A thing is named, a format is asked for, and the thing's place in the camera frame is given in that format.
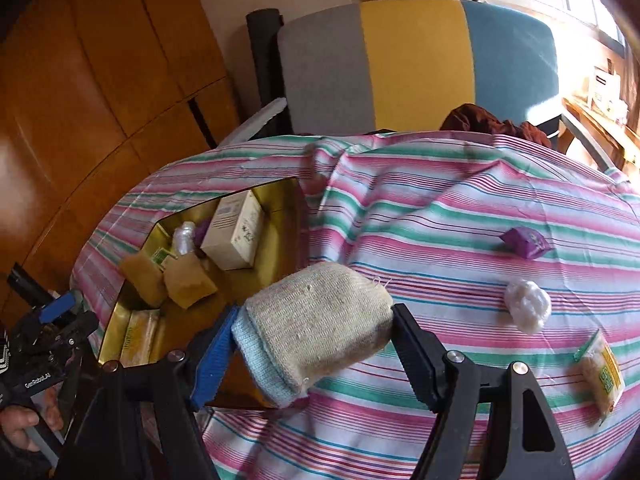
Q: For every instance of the dark red cloth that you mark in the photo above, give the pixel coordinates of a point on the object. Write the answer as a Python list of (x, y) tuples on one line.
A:
[(475, 120)]

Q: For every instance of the pink green striped cloth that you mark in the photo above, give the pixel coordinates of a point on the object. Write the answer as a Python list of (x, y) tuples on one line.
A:
[(450, 200)]

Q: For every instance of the grey yellow blue chair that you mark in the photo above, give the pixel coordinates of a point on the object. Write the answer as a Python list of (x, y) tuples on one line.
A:
[(415, 60)]

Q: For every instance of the grey sock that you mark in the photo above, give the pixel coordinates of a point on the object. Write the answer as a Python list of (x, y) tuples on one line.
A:
[(315, 320)]

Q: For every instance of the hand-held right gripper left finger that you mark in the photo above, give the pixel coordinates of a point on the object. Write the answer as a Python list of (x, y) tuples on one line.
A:
[(215, 360)]

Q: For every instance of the gold box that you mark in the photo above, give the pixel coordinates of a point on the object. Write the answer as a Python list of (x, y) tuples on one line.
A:
[(277, 230)]

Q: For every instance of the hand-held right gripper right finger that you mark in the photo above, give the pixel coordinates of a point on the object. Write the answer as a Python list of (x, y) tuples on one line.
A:
[(417, 360)]

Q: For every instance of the yellow sponge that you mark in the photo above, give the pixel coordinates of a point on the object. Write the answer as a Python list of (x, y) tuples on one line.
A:
[(142, 277), (190, 282)]

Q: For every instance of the white plastic wad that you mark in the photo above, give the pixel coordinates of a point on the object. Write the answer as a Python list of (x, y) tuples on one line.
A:
[(527, 305), (183, 239)]

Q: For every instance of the wooden desk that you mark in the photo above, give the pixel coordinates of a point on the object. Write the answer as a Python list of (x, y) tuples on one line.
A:
[(600, 125)]

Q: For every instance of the small cream printed box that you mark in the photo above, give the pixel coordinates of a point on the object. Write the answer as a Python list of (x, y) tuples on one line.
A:
[(140, 335)]

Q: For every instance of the cream carton box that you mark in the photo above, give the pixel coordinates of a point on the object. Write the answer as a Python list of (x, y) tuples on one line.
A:
[(232, 235)]

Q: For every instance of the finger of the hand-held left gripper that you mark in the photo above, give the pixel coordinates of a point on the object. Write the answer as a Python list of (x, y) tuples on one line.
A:
[(57, 309), (75, 327)]

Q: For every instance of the wooden wardrobe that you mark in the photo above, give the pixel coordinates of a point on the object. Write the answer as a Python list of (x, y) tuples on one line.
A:
[(100, 85)]

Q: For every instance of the white cardboard box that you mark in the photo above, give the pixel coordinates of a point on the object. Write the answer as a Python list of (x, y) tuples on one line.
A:
[(606, 85)]

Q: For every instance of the person's left hand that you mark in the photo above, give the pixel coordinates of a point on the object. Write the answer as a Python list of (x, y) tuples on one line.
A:
[(17, 422)]

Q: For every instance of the purple packet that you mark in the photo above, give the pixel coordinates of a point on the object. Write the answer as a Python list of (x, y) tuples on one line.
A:
[(201, 234), (525, 243)]

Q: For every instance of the yellow green snack packet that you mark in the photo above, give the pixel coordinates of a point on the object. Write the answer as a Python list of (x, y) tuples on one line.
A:
[(602, 377)]

